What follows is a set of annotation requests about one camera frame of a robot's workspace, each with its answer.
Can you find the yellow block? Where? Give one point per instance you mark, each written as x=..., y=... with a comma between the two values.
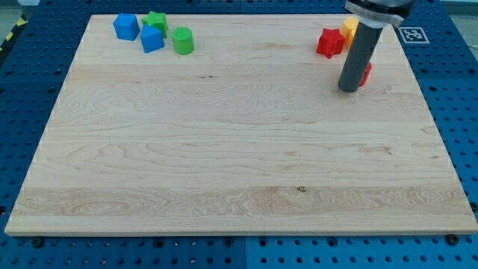
x=348, y=30

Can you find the black screw left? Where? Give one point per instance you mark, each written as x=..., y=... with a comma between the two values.
x=37, y=242

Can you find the red star block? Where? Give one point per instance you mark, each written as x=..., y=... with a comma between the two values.
x=330, y=43

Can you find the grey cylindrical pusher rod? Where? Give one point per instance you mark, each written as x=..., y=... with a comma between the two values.
x=358, y=58

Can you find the black screw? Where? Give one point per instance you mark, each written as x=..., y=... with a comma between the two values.
x=37, y=242
x=452, y=239

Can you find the red block behind rod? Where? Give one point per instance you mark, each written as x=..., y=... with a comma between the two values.
x=366, y=74

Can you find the green cylinder block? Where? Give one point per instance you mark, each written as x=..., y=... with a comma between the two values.
x=183, y=40

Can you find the black white fiducial tag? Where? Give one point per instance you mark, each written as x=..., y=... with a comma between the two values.
x=413, y=35

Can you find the green star block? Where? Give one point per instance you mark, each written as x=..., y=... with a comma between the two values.
x=158, y=21

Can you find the black screw right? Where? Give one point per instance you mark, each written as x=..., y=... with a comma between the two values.
x=452, y=239

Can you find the blue cube block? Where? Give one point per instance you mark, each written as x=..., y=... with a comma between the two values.
x=151, y=39

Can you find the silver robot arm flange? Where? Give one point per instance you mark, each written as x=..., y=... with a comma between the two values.
x=379, y=13

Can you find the blue pentagon block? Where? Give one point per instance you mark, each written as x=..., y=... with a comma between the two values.
x=126, y=26

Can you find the large wooden board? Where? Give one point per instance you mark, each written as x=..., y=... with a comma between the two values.
x=247, y=135

